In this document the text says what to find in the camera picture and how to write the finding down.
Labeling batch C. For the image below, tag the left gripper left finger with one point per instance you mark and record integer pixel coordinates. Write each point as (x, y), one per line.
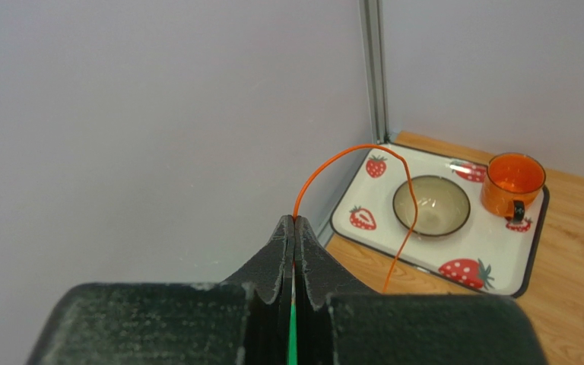
(243, 319)

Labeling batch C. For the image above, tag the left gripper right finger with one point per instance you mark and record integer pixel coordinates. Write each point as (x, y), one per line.
(340, 320)

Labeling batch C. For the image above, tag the left green plastic bin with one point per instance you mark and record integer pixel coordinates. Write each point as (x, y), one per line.
(292, 347)

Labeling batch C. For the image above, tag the beige ceramic bowl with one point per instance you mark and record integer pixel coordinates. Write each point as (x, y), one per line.
(432, 206)

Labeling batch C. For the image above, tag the strawberry pattern white tray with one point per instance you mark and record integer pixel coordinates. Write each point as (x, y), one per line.
(488, 254)

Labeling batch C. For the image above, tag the orange mug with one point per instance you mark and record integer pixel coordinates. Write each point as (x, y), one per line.
(512, 183)

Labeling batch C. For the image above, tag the left aluminium frame post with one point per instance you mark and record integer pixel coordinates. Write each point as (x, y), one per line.
(371, 24)

